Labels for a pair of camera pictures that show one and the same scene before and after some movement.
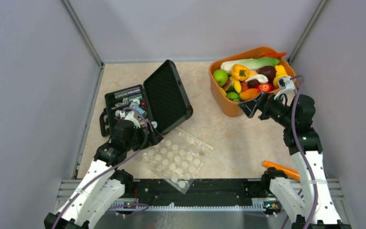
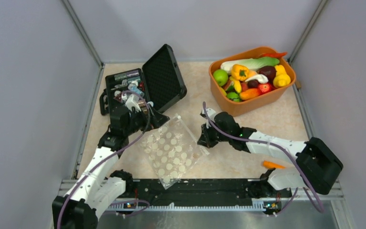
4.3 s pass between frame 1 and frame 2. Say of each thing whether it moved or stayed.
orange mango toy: stayed
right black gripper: moved
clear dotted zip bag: moved
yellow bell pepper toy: stayed
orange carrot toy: stayed
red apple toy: stayed
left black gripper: moved
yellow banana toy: stayed
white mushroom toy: stayed
